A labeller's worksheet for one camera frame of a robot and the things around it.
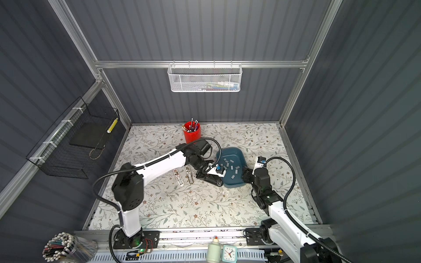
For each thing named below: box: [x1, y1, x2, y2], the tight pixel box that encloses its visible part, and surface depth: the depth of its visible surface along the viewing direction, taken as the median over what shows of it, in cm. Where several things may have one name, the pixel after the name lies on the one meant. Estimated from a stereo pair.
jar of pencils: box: [41, 232, 99, 263], surface depth 60 cm
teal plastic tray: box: [215, 146, 248, 189], surface depth 99 cm
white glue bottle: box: [206, 235, 223, 263], surface depth 66 cm
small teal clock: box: [221, 244, 238, 263], surface depth 70 cm
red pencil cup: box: [181, 121, 202, 145], surface depth 100 cm
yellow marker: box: [106, 117, 119, 134], surface depth 83 cm
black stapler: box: [195, 171, 224, 187], surface depth 75 cm
